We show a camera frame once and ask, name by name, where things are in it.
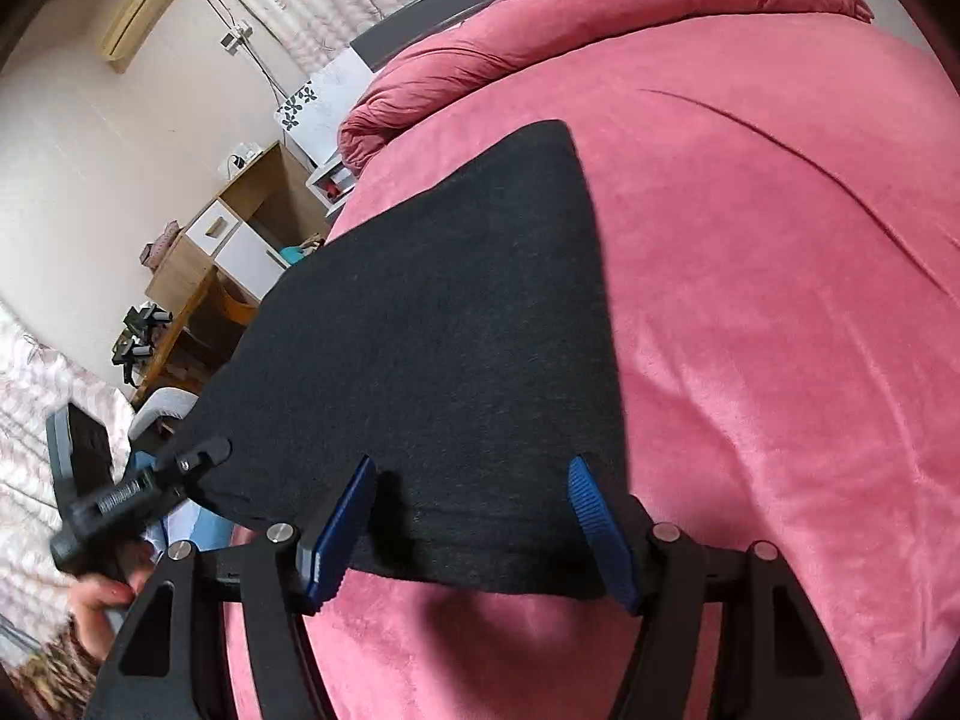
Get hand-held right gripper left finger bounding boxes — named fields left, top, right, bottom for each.
left=82, top=454, right=380, bottom=720

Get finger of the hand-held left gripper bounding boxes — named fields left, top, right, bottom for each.
left=172, top=436, right=232, bottom=477

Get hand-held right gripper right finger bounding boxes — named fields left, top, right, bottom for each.
left=566, top=454, right=860, bottom=720

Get black pants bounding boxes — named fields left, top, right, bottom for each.
left=176, top=120, right=638, bottom=601

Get person's left forearm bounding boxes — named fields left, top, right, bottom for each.
left=15, top=615, right=113, bottom=713

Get person's left hand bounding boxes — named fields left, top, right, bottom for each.
left=67, top=540, right=162, bottom=661

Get white chair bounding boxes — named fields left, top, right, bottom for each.
left=127, top=386, right=200, bottom=443

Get blue cloth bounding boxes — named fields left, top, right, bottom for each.
left=142, top=457, right=237, bottom=552

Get wooden table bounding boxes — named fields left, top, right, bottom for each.
left=112, top=270, right=263, bottom=406

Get black tool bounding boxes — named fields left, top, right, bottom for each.
left=109, top=337, right=155, bottom=383
left=120, top=301, right=173, bottom=338

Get printed white cloth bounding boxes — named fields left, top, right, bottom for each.
left=0, top=300, right=132, bottom=616

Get pink pouch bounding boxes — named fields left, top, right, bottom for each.
left=139, top=220, right=182, bottom=269

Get wooden desk with white drawers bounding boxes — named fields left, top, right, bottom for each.
left=146, top=139, right=331, bottom=331

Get pink bed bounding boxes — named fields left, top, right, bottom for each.
left=225, top=11, right=960, bottom=720

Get white nightstand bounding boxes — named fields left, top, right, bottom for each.
left=306, top=150, right=361, bottom=218

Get white floral panel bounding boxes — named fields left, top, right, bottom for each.
left=274, top=49, right=387, bottom=166

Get beige air conditioner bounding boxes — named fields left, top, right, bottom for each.
left=97, top=0, right=200, bottom=65

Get black cable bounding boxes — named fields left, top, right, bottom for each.
left=189, top=0, right=292, bottom=104

